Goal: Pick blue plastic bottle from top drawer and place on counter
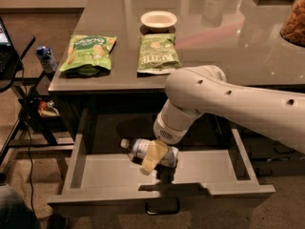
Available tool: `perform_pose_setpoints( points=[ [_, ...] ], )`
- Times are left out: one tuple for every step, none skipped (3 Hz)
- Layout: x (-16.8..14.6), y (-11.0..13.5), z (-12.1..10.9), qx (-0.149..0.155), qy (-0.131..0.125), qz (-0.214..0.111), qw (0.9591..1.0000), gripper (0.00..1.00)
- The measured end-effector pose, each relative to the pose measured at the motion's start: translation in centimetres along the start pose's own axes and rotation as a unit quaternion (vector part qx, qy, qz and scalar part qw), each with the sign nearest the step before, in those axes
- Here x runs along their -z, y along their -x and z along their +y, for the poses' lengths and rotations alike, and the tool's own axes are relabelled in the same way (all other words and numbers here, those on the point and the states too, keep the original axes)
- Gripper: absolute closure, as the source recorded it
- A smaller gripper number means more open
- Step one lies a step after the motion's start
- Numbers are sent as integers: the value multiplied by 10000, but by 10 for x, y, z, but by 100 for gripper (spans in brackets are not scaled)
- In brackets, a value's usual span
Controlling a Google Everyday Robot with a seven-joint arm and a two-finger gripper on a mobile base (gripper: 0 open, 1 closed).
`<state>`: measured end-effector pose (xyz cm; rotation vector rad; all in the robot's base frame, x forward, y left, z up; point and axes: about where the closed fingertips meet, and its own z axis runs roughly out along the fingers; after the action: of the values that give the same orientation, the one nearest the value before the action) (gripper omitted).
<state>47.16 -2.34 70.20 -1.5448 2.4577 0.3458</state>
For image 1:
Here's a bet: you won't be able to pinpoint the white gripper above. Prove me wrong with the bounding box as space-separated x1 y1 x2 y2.
140 100 202 176

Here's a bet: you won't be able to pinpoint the blue plastic water bottle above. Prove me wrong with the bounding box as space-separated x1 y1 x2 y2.
120 138 178 168

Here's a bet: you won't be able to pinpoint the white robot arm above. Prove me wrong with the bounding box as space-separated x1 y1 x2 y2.
153 65 305 153

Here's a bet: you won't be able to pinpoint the open grey top drawer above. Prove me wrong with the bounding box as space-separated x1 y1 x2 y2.
49 108 275 217

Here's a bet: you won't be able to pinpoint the grey counter cabinet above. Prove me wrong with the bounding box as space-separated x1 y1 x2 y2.
47 0 305 177

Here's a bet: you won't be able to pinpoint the green kettle chips bag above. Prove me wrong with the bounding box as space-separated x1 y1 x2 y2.
137 33 182 74

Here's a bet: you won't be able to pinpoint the green snack bag left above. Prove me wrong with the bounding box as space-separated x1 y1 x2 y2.
59 34 116 76

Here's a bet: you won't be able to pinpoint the colourful items on shelf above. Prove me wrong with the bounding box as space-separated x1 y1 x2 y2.
38 100 60 117

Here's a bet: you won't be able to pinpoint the black side stand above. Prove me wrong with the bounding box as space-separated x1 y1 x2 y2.
0 34 73 163

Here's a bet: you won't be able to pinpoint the white paper bowl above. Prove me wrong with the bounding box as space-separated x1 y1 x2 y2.
140 10 177 32

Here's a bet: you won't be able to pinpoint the blue drink can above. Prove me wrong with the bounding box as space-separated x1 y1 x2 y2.
35 46 57 73

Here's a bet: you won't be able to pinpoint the person's knee in jeans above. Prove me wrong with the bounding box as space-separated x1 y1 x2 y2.
0 184 40 229

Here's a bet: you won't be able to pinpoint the black laptop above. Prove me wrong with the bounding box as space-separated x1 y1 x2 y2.
0 17 18 76

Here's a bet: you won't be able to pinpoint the jar of orange snacks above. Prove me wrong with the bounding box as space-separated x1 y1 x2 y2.
280 0 305 47

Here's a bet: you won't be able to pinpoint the metal drawer handle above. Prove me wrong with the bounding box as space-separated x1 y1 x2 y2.
145 198 180 216

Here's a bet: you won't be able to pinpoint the black hanging cable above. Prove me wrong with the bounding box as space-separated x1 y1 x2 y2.
19 59 38 217

